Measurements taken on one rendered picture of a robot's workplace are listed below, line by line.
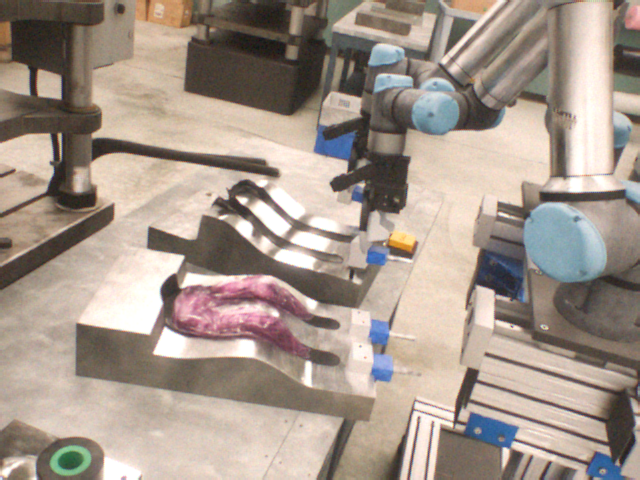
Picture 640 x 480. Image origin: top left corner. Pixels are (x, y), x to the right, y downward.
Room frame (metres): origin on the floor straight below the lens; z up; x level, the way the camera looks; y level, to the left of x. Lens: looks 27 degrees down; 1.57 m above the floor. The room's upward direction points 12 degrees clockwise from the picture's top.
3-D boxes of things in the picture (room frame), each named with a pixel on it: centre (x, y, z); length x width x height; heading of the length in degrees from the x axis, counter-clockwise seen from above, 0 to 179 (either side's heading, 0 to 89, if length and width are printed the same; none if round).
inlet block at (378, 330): (1.04, -0.15, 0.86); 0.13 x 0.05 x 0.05; 94
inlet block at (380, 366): (0.94, -0.16, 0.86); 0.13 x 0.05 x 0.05; 94
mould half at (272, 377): (0.96, 0.11, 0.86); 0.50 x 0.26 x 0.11; 94
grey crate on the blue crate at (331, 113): (4.49, -0.13, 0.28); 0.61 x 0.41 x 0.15; 84
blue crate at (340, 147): (4.49, -0.13, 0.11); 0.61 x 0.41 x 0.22; 84
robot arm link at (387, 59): (1.53, -0.07, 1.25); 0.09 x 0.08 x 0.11; 96
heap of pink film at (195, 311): (0.97, 0.11, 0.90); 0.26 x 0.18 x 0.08; 94
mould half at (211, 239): (1.33, 0.11, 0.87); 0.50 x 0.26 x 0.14; 76
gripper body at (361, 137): (1.53, -0.07, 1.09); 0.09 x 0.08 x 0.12; 76
